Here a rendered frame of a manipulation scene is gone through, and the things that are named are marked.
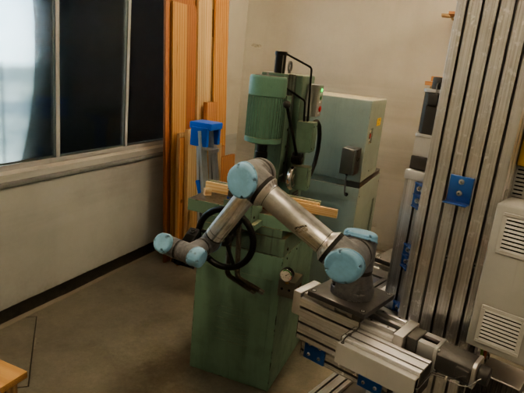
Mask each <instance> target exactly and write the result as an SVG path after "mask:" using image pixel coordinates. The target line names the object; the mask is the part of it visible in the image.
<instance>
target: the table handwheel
mask: <svg viewBox="0 0 524 393"><path fill-rule="evenodd" d="M224 207H225V206H218V207H212V208H211V209H209V210H208V211H206V212H204V213H203V214H202V216H201V217H200V219H199V221H198V222H197V225H196V228H197V229H199V230H200V235H199V236H198V239H199V238H200V237H201V236H202V233H205V232H206V230H205V229H203V226H204V222H205V221H206V220H207V219H208V218H209V217H210V216H211V215H213V214H216V213H220V212H221V211H222V210H223V208H224ZM242 223H243V224H244V225H245V226H246V229H247V231H248V233H249V236H250V248H249V251H248V253H247V255H246V256H245V257H244V258H243V259H242V260H241V261H240V262H238V263H235V261H234V259H233V256H232V252H231V249H230V245H229V244H230V243H231V242H232V241H233V238H234V237H236V229H237V228H238V227H239V226H240V225H241V224H242ZM221 246H225V247H226V249H227V252H228V256H229V259H230V262H231V264H223V263H221V262H219V261H217V260H215V259H214V258H213V257H212V256H211V255H210V257H209V259H208V260H207V262H208V263H209V264H211V265H213V266H214V267H216V268H219V269H222V270H225V271H234V270H237V269H240V268H242V267H244V266H245V265H247V264H248V263H249V262H250V261H251V259H252V258H253V255H254V253H255V250H256V246H257V237H256V233H255V231H254V228H253V226H252V224H251V222H250V221H249V219H248V218H247V217H246V216H245V215H243V216H242V218H241V219H240V220H239V222H238V223H237V224H236V225H235V227H234V228H233V229H232V230H231V231H230V233H229V234H228V235H227V236H226V237H225V239H224V240H223V241H222V243H221Z"/></svg>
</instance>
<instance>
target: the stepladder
mask: <svg viewBox="0 0 524 393"><path fill-rule="evenodd" d="M222 126H223V123H222V122H214V121H209V120H203V119H201V120H194V121H190V124H189V127H190V128H191V134H190V145H194V146H196V191H197V194H199V193H202V192H203V191H204V188H205V187H206V181H207V180H208V168H207V151H208V164H209V179H211V180H215V181H219V175H218V152H219V148H217V145H219V144H220V135H221V129H222ZM202 214H203V213H200V212H197V222H198V221H199V219H200V217H201V216H202Z"/></svg>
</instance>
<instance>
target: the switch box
mask: <svg viewBox="0 0 524 393"><path fill-rule="evenodd" d="M309 87H310V85H309V84H308V87H307V93H306V114H305V116H307V108H308V97H309ZM321 88H322V89H323V91H322V92H321ZM323 92H324V85H320V84H311V94H310V113H309V116H310V117H317V116H320V112H319V111H318V108H319V107H320V106H321V105H322V99H321V101H320V96H321V97H322V98H323ZM320 93H322V94H320ZM319 101H320V103H319ZM318 112H319V114H317V113H318Z"/></svg>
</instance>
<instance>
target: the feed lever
mask: <svg viewBox="0 0 524 393"><path fill-rule="evenodd" d="M290 106H291V103H290V101H284V102H283V107H284V108H286V111H287V116H288V120H289V127H290V131H291V135H292V143H293V147H294V151H295V152H293V153H292V156H291V163H292V164H295V165H301V164H302V163H303V158H304V156H303V153H298V152H297V148H296V140H295V136H294V132H293V128H292V120H291V115H290V111H289V108H290Z"/></svg>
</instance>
